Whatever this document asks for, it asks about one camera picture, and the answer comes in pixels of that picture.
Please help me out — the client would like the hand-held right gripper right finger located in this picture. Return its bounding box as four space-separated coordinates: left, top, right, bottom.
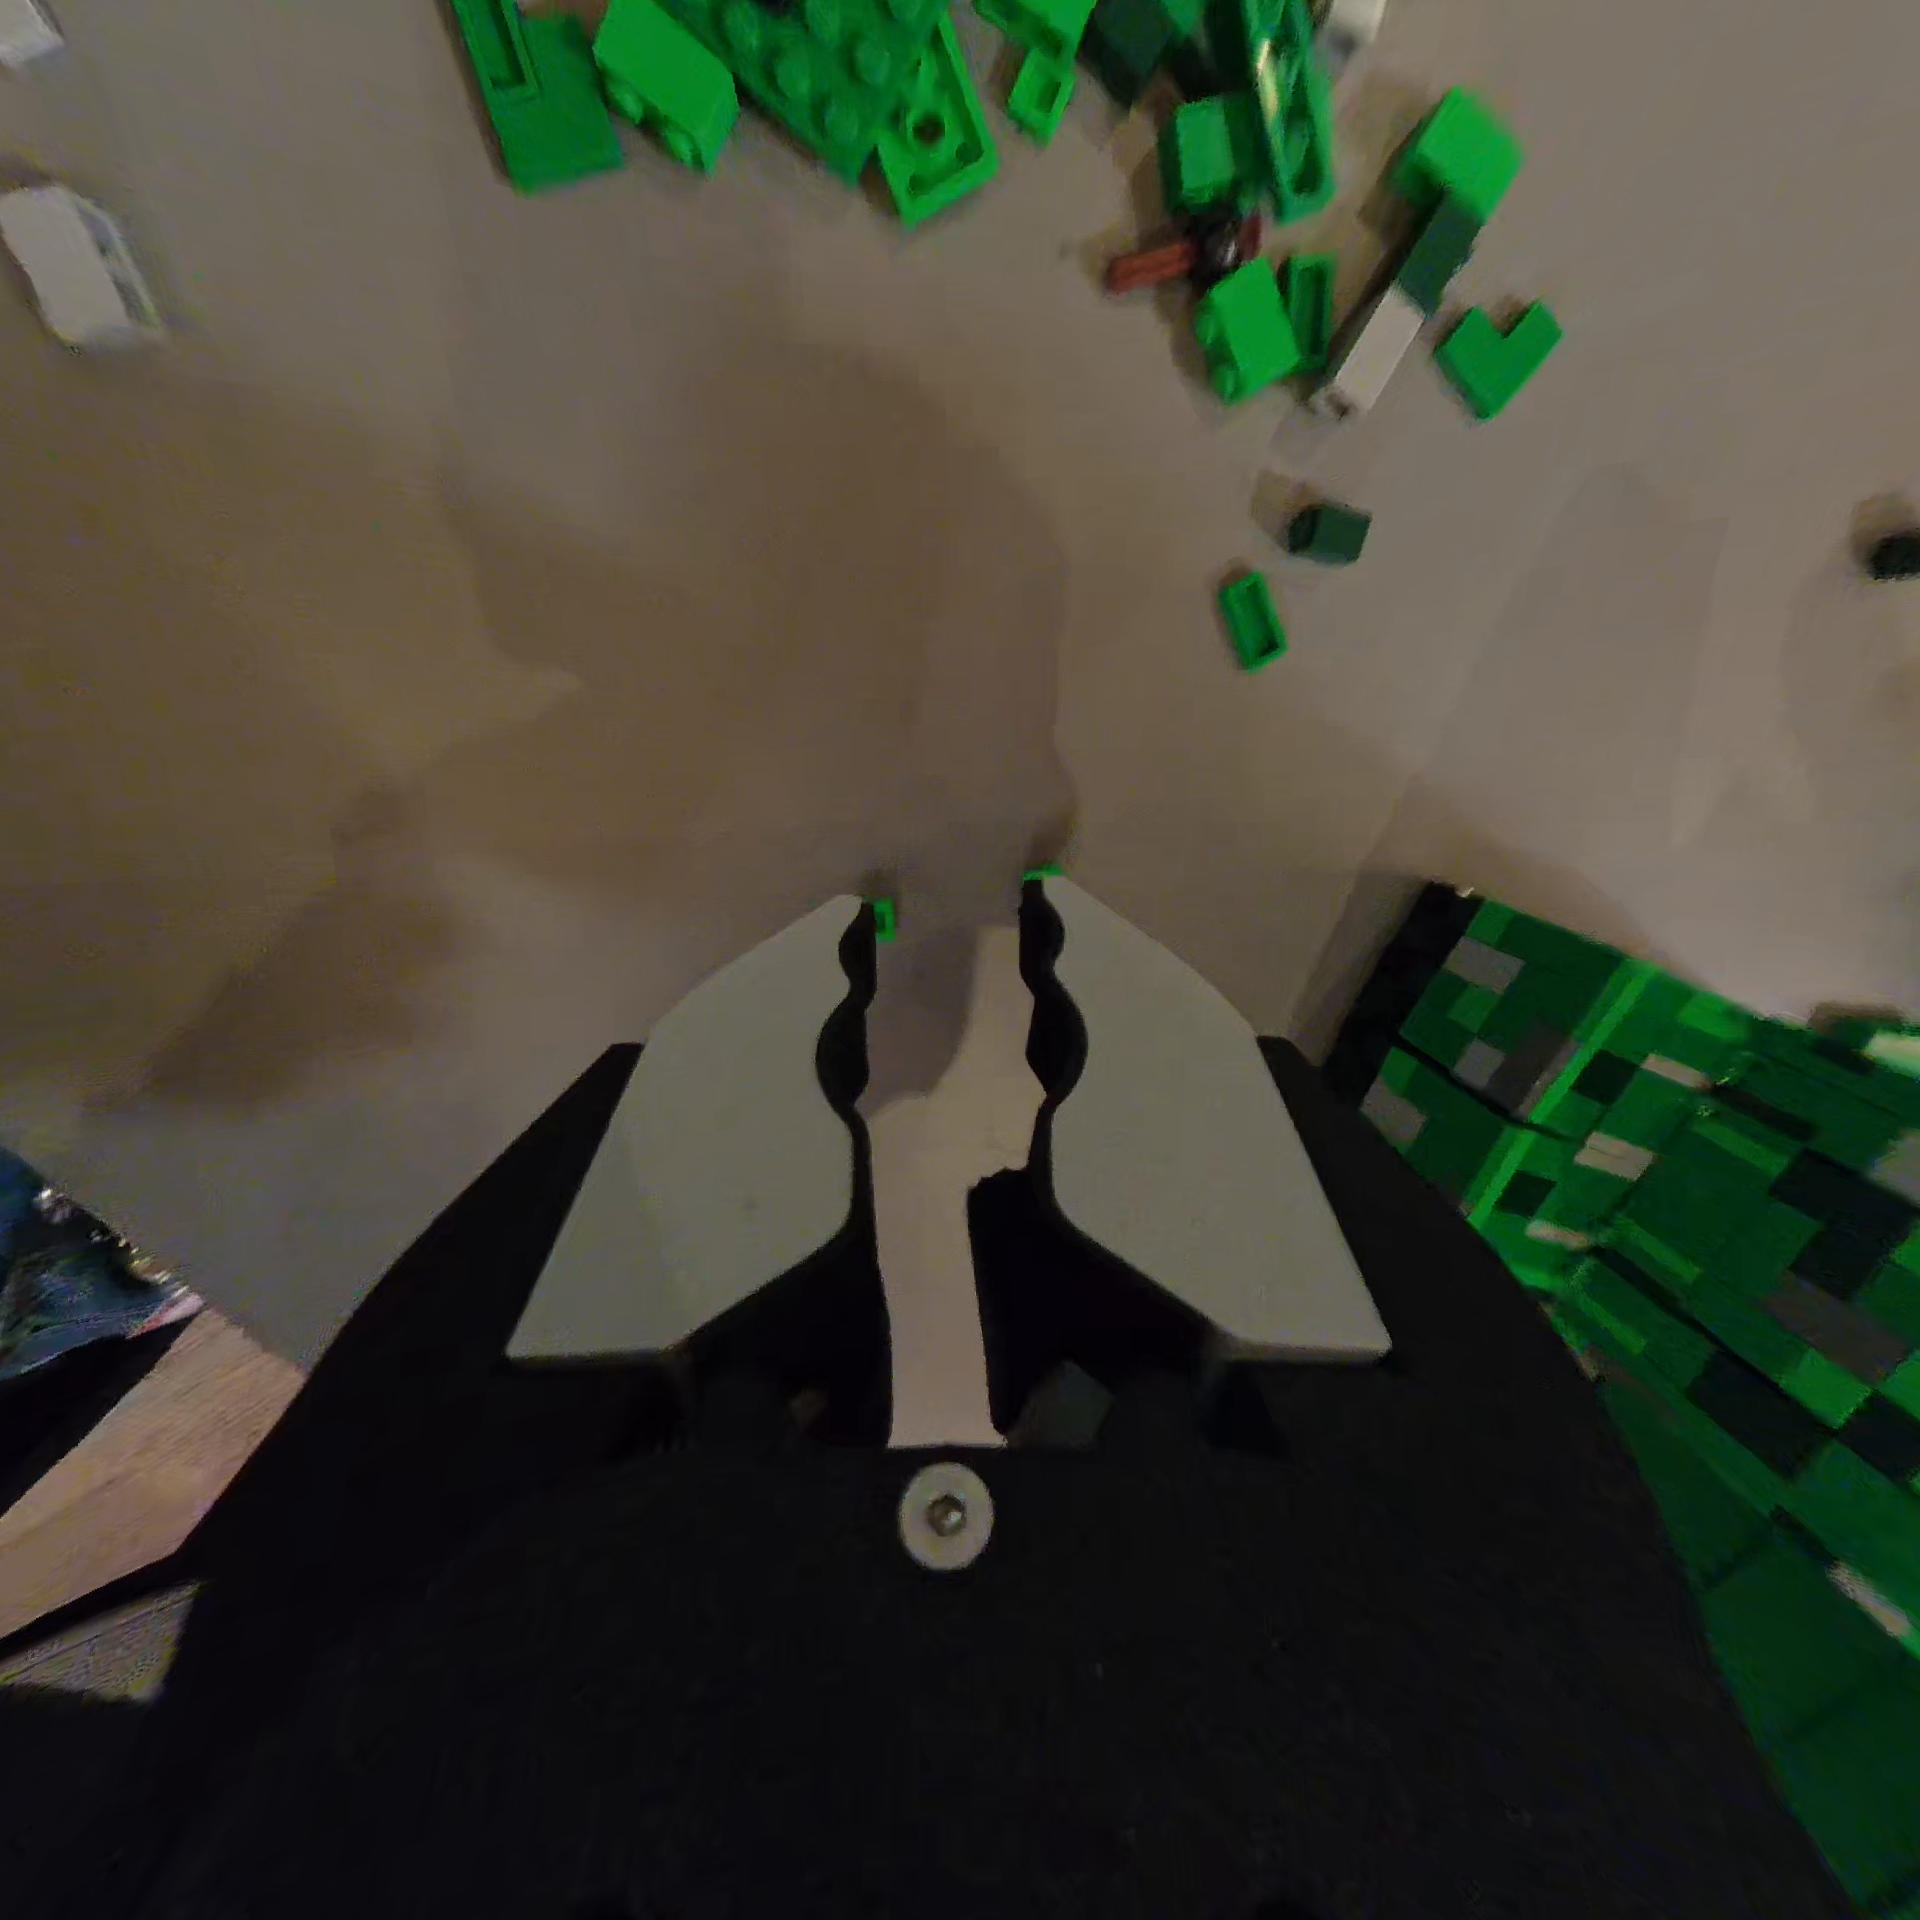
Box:
969 877 1393 1426

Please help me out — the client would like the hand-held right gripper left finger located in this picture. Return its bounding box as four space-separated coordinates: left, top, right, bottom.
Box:
508 897 888 1383

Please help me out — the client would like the grey desk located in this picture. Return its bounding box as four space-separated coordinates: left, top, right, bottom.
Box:
0 0 1920 1501

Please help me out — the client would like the green mosaic block build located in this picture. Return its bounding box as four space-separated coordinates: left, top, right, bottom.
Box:
1328 877 1920 1914

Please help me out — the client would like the green hollow tile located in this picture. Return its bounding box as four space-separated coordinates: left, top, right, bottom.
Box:
1217 568 1289 674

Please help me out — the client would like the pile of green bricks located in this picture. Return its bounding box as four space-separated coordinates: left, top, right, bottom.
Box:
450 0 1568 423

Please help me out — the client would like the green L-shaped plate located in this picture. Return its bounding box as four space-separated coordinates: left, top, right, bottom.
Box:
1430 300 1566 423

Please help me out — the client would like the brown lever piece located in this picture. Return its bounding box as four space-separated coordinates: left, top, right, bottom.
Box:
1107 218 1264 297

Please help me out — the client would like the clear white slope brick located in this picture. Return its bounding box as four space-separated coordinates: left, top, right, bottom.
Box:
0 183 165 356

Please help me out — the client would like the large green studded plate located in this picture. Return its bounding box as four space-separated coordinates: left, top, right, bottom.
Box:
660 0 953 185

